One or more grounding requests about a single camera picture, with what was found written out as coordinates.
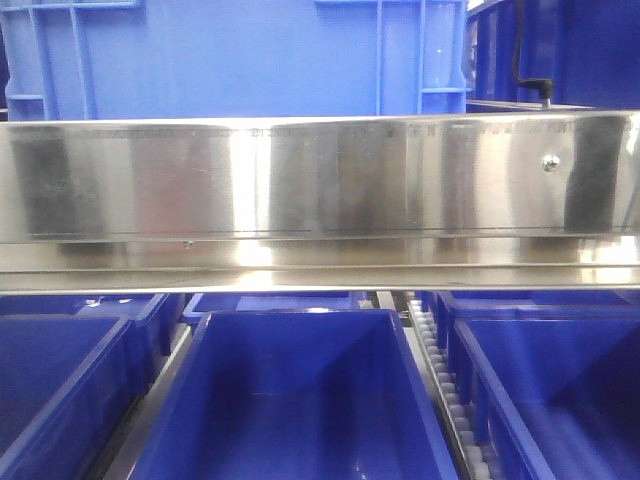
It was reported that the blue bin lower left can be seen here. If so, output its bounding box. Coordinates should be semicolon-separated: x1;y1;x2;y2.
0;314;137;480

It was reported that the blue bin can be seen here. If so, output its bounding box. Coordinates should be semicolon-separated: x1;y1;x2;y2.
0;314;137;480
449;319;639;479
432;290;639;349
132;310;457;479
181;291;370;328
0;293;171;386

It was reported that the steel rail screw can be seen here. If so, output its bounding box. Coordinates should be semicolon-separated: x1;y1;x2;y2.
541;154;561;173

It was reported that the black cable with connector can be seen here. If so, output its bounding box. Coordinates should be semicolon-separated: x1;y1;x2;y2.
511;0;555;108

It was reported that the blue bin lower centre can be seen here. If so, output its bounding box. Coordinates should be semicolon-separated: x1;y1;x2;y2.
132;310;457;479

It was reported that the blue bin rear left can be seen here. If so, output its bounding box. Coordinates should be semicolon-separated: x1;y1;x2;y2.
0;293;171;386

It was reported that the blue bin rear right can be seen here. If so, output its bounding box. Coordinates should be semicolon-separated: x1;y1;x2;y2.
432;290;639;349

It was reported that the dark blue crate upper right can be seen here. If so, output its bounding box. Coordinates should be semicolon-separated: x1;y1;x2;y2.
465;1;639;109

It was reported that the blue bin lower right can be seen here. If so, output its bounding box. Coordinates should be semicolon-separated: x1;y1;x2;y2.
449;319;639;479

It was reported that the white roller track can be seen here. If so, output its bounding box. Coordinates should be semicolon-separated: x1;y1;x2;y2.
405;292;499;479

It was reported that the steel divider rail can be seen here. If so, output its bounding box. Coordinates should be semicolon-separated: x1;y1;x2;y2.
375;291;460;479

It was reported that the stainless steel front rail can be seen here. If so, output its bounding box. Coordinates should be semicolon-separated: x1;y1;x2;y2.
1;110;639;294

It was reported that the blue bin rear centre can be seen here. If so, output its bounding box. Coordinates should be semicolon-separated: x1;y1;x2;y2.
181;291;370;328

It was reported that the large light blue crate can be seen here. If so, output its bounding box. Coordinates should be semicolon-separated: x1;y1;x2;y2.
1;1;467;121

